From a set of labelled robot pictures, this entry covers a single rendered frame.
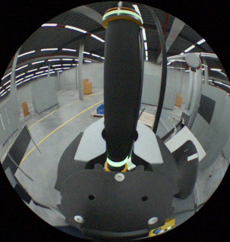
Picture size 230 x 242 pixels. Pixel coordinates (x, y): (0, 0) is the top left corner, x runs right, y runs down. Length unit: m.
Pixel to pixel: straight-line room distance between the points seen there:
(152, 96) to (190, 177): 5.53
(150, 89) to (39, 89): 7.33
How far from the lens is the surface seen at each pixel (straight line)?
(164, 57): 0.16
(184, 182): 0.20
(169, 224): 0.65
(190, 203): 1.00
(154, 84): 5.55
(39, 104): 6.33
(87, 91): 8.39
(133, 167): 0.20
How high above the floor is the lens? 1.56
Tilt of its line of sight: 30 degrees down
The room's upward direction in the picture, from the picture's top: 2 degrees clockwise
